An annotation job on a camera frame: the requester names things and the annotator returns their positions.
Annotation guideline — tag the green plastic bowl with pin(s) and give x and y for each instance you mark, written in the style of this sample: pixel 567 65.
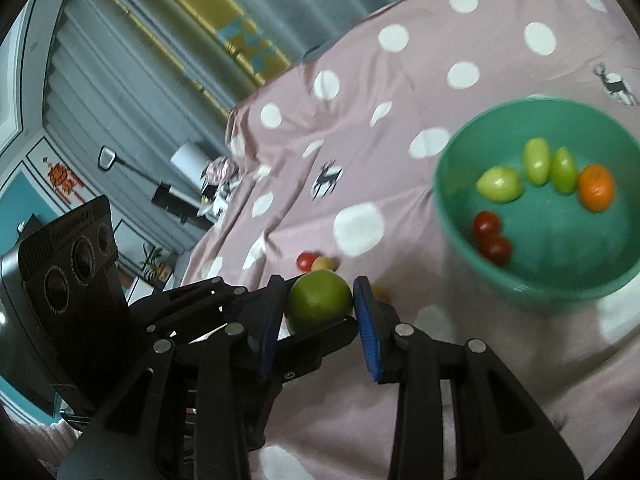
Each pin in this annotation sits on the green plastic bowl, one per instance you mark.
pixel 562 253

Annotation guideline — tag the large red tomato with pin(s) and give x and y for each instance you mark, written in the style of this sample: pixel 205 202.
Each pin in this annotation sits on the large red tomato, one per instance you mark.
pixel 495 248

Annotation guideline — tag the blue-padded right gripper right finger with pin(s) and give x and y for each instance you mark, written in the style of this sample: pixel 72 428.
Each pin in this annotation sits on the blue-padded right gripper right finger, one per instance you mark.
pixel 500 432

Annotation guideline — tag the white cylinder lamp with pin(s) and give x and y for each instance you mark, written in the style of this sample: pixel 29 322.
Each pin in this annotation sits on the white cylinder lamp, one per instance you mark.
pixel 191 161

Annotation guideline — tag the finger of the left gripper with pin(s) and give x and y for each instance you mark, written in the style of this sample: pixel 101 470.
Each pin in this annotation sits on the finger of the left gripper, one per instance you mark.
pixel 204 303
pixel 301 354

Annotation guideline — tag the green fruit middle in bowl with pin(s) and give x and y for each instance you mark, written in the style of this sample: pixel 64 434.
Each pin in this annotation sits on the green fruit middle in bowl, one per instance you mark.
pixel 537 160

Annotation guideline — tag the small red tomato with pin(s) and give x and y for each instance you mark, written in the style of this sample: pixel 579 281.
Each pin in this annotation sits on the small red tomato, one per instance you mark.
pixel 486 223
pixel 305 260

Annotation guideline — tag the green fruit left in bowl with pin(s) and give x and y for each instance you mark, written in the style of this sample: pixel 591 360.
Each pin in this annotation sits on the green fruit left in bowl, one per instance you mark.
pixel 500 185

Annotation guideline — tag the potted green plant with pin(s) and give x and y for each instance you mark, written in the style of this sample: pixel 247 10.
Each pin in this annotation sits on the potted green plant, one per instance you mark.
pixel 155 266

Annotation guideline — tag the red Chinese knot decoration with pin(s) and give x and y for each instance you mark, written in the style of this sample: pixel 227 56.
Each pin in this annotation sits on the red Chinese knot decoration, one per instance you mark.
pixel 65 182

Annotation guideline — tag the grey pleated curtain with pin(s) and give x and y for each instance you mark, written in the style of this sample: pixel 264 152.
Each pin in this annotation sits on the grey pleated curtain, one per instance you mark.
pixel 143 77

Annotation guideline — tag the green fruit in bowl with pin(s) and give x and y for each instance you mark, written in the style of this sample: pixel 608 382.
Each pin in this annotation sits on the green fruit in bowl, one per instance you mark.
pixel 500 185
pixel 537 160
pixel 563 171

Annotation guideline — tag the small tan fruit back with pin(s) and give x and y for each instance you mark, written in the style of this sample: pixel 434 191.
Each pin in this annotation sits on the small tan fruit back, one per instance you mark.
pixel 323 263

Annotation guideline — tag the pink polka dot cloth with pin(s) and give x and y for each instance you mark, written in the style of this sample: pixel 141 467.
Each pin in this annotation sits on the pink polka dot cloth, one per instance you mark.
pixel 338 156

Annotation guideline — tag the large green round fruit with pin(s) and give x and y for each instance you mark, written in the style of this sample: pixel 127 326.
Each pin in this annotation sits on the large green round fruit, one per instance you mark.
pixel 316 300

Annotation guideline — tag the tan round fruit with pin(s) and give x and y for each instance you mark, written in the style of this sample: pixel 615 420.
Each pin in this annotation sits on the tan round fruit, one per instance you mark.
pixel 380 293

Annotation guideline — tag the yellow patterned curtain strip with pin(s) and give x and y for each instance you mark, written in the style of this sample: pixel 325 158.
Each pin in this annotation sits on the yellow patterned curtain strip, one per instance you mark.
pixel 240 37

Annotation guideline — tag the green fruit right in bowl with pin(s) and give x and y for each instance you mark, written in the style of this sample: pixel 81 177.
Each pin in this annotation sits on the green fruit right in bowl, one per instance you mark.
pixel 563 171

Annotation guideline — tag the black stand with mirror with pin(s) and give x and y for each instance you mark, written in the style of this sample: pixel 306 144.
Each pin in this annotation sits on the black stand with mirror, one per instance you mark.
pixel 166 196

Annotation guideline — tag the small red tomato back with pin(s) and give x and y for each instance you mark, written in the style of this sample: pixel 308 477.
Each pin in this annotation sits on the small red tomato back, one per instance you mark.
pixel 305 260

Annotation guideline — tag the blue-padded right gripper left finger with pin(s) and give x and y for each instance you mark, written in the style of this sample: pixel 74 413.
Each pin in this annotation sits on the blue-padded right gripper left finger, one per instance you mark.
pixel 237 388

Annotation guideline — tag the orange tangerine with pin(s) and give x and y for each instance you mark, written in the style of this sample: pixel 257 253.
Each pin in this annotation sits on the orange tangerine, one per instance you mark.
pixel 596 188

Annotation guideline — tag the crumpled floral cloth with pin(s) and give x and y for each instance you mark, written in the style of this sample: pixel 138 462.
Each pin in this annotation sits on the crumpled floral cloth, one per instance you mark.
pixel 220 178

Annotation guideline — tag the grey sleeve forearm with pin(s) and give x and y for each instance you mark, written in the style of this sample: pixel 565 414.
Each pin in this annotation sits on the grey sleeve forearm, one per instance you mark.
pixel 49 443

